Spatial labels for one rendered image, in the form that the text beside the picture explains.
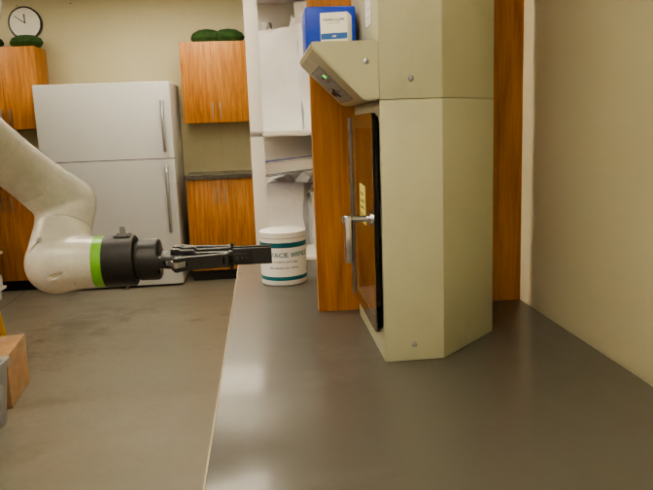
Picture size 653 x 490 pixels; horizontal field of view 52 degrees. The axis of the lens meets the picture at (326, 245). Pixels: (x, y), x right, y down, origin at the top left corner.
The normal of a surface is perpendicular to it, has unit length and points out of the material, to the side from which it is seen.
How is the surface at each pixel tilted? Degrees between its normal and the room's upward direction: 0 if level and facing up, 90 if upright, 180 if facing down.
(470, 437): 0
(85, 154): 90
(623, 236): 90
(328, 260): 90
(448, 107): 90
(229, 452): 0
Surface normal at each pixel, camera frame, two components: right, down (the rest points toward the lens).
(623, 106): -0.99, 0.05
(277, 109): -0.38, 0.25
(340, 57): 0.10, 0.17
